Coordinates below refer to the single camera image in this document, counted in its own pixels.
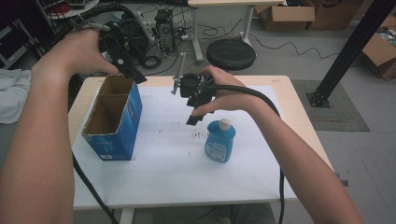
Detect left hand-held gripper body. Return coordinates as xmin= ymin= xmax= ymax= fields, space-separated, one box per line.
xmin=98 ymin=21 xmax=138 ymax=78

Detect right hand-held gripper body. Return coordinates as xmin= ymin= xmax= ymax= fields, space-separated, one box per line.
xmin=170 ymin=51 xmax=217 ymax=117

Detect blue bottle with white cap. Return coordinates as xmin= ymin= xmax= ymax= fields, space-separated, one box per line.
xmin=204 ymin=118 xmax=237 ymax=164

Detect blue cardboard box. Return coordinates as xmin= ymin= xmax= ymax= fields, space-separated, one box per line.
xmin=80 ymin=74 xmax=144 ymax=162

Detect person's right hand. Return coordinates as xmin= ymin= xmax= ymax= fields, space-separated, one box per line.
xmin=191 ymin=64 xmax=266 ymax=118

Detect person's left hand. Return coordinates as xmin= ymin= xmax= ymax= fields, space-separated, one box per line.
xmin=31 ymin=29 xmax=121 ymax=82

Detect black machine housing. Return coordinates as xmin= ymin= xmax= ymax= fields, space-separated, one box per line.
xmin=117 ymin=12 xmax=154 ymax=61

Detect black round stool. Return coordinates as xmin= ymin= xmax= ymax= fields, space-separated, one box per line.
xmin=205 ymin=38 xmax=257 ymax=72

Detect black computer tower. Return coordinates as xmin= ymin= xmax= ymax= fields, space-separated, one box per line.
xmin=154 ymin=8 xmax=177 ymax=53

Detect white table mat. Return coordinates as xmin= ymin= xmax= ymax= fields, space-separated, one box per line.
xmin=72 ymin=85 xmax=297 ymax=210

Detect white desk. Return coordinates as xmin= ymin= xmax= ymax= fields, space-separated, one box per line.
xmin=187 ymin=0 xmax=288 ymax=62

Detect person's grey pants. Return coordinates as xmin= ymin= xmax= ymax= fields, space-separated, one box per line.
xmin=151 ymin=203 xmax=278 ymax=224

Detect light wooden table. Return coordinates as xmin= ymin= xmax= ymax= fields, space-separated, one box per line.
xmin=67 ymin=75 xmax=334 ymax=224

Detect white cloth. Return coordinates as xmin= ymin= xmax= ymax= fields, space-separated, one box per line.
xmin=0 ymin=68 xmax=33 ymax=125

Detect open cardboard box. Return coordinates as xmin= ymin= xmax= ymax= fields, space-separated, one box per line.
xmin=257 ymin=4 xmax=316 ymax=32

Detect grey floor mat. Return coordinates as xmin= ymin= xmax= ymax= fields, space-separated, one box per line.
xmin=290 ymin=78 xmax=372 ymax=133

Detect large closed cardboard box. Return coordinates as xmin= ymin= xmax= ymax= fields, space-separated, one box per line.
xmin=306 ymin=0 xmax=364 ymax=32

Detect cardboard box with contents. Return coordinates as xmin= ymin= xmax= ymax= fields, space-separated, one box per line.
xmin=360 ymin=14 xmax=396 ymax=80

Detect black coiled cable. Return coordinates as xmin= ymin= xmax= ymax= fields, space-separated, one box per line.
xmin=141 ymin=54 xmax=163 ymax=70

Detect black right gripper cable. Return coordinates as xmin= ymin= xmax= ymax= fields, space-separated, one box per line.
xmin=205 ymin=83 xmax=286 ymax=224

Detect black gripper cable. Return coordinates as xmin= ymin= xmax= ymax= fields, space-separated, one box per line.
xmin=205 ymin=83 xmax=286 ymax=224
xmin=71 ymin=151 xmax=120 ymax=224

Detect black floor cable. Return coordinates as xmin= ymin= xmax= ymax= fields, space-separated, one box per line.
xmin=247 ymin=32 xmax=341 ymax=61

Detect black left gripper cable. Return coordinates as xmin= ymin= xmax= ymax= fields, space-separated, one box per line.
xmin=71 ymin=151 xmax=120 ymax=224

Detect black metal stand post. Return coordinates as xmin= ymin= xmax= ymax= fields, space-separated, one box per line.
xmin=305 ymin=0 xmax=396 ymax=108

